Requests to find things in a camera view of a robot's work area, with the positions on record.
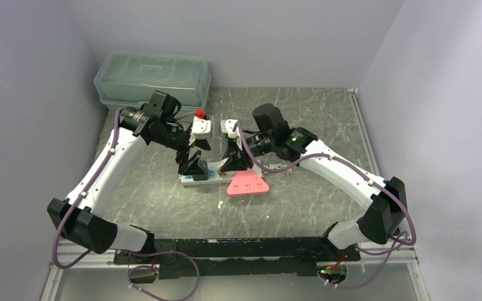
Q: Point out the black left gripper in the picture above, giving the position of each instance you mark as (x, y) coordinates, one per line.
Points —
(193, 165)

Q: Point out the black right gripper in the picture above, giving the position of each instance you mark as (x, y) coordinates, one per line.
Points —
(236, 158)

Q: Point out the pink triangular power strip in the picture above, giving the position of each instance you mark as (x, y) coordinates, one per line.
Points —
(248, 187)

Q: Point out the white multicolour power strip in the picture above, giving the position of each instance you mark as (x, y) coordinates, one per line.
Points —
(215, 177)

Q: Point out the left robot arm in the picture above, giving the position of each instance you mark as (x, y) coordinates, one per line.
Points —
(79, 217)

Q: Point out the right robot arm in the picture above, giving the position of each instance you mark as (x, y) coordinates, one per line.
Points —
(383, 201)

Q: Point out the green plastic storage box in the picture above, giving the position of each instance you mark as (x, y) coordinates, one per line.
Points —
(128, 78)

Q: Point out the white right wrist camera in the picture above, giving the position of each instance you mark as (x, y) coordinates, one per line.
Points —
(229, 128)

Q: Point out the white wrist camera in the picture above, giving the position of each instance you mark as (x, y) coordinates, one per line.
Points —
(201, 127)
(229, 128)

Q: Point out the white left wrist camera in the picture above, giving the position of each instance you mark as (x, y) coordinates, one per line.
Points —
(201, 127)

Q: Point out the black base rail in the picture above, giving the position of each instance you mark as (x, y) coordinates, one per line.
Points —
(301, 256)

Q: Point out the aluminium frame rail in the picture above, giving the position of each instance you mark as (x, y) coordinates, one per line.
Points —
(79, 217)

